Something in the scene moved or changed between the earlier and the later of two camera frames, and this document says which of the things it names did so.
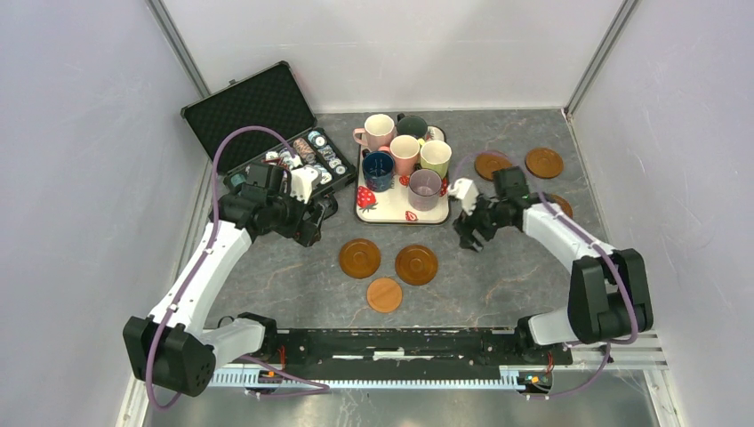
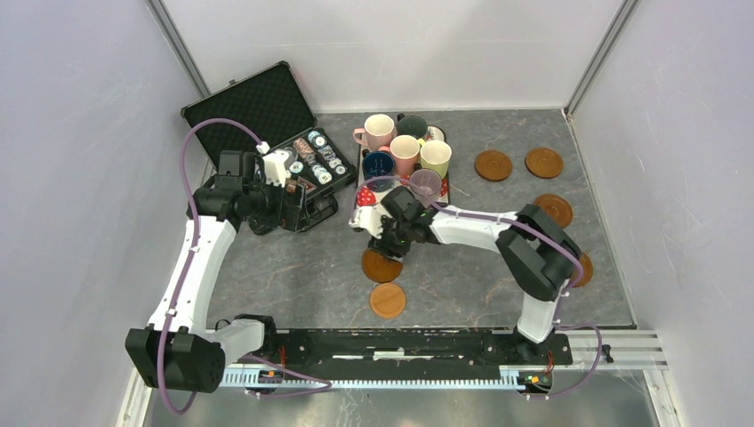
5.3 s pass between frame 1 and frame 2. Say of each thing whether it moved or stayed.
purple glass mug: stayed
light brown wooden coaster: moved
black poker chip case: stayed
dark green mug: stayed
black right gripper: moved
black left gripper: moved
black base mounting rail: stayed
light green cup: stayed
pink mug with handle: stayed
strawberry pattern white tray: stayed
